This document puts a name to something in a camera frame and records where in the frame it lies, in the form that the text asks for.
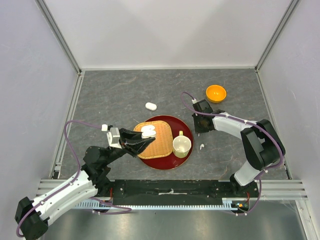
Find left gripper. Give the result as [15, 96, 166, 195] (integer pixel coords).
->
[103, 127, 156, 166]

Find white square earbud case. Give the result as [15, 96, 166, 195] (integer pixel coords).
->
[140, 125, 157, 139]

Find white oval charging case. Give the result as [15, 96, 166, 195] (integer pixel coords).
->
[145, 102, 158, 111]

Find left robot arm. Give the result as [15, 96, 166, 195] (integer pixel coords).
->
[14, 124, 157, 240]

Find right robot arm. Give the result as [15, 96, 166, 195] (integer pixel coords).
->
[192, 99, 286, 197]

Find cream mug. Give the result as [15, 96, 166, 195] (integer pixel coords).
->
[172, 130, 192, 159]

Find woven bamboo basket plate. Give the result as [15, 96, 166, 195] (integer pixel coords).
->
[133, 120, 173, 160]

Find orange bowl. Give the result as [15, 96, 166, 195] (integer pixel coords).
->
[205, 84, 227, 104]

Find red round tray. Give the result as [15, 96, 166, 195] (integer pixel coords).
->
[139, 115, 193, 170]

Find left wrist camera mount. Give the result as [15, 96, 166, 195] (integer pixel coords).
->
[106, 127, 122, 149]

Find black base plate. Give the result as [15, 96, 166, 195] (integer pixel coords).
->
[97, 179, 259, 206]

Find grey cable duct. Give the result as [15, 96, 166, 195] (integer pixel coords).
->
[73, 199, 243, 211]

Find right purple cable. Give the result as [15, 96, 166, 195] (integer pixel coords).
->
[180, 91, 285, 217]

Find purple cable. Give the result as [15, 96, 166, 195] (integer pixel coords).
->
[15, 119, 133, 238]
[180, 91, 285, 217]

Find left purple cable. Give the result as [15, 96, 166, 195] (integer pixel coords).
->
[15, 119, 133, 238]

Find right aluminium frame post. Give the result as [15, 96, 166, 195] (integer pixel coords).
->
[254, 0, 300, 73]

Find aluminium frame post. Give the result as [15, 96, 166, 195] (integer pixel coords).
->
[254, 0, 300, 73]
[35, 0, 82, 75]

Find left aluminium frame post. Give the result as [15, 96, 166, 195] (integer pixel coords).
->
[35, 0, 82, 75]

